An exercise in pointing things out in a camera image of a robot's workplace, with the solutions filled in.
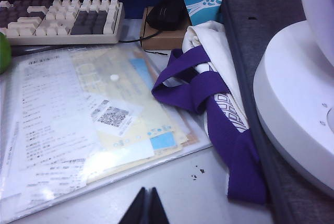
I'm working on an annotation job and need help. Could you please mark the small green apple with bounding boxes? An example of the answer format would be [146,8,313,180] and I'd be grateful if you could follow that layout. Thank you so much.
[0,32,13,75]

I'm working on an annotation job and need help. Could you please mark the black computer mouse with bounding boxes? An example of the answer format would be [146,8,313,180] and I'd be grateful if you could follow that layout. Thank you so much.
[145,0,187,31]

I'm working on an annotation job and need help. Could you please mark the grey felt sleeve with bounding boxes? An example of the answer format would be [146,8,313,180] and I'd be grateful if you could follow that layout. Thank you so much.
[220,0,334,224]

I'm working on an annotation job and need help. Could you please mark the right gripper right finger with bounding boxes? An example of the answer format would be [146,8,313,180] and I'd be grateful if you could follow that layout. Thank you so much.
[142,186,172,224]

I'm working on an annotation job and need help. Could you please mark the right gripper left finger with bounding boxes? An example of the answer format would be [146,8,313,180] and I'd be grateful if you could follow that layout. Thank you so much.
[117,187,149,224]

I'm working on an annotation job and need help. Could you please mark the brown cardboard box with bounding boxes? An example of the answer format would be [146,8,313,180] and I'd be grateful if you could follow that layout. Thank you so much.
[139,6,195,51]

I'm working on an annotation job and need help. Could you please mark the clear document folder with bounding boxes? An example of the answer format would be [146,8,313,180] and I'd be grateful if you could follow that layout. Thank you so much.
[0,43,213,223]

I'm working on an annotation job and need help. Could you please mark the thin black mouse cable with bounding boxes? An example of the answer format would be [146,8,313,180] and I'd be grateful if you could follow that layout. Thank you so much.
[118,28,169,56]

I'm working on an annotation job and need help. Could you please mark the white bag purple strap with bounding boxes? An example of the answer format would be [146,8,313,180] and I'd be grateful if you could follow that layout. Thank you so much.
[151,20,267,205]

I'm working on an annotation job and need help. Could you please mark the beige and grey keyboard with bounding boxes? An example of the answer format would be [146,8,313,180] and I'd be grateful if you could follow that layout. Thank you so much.
[0,0,125,46]

